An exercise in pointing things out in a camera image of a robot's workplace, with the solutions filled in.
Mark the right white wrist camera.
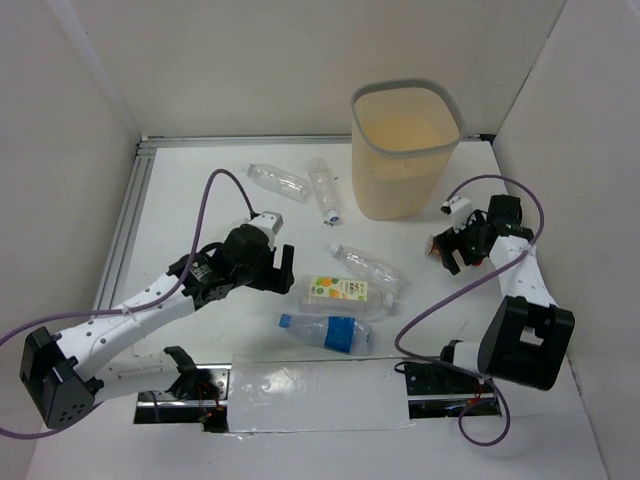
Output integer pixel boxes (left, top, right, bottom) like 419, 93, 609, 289
440, 196, 474, 232

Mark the aluminium frame rail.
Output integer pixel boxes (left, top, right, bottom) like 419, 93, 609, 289
96, 135, 504, 308

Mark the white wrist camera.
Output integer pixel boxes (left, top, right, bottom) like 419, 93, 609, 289
248, 211, 284, 240
440, 196, 474, 232

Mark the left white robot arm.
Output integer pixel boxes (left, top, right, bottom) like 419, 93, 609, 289
20, 224, 294, 430

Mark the clear bottle orange fruit label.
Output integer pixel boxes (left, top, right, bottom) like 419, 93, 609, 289
295, 275, 395, 320

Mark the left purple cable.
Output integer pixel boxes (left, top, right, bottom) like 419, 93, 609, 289
0, 169, 257, 441

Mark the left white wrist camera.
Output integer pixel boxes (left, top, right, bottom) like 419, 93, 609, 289
248, 211, 284, 240

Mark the clear bottle blue-white cap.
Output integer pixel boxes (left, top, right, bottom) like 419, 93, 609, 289
306, 158, 341, 225

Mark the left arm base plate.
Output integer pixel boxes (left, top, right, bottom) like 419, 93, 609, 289
133, 364, 232, 434

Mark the crushed clear bottle white cap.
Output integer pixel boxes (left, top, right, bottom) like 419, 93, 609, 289
329, 244, 407, 295

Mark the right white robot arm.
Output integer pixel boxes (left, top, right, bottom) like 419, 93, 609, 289
429, 195, 575, 392

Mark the beige plastic bin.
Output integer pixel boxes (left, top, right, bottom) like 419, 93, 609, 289
350, 78, 465, 221

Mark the blue label blue cap bottle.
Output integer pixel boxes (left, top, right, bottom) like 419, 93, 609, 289
279, 314, 373, 356

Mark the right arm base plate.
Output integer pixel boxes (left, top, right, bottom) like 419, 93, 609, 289
394, 361, 501, 420

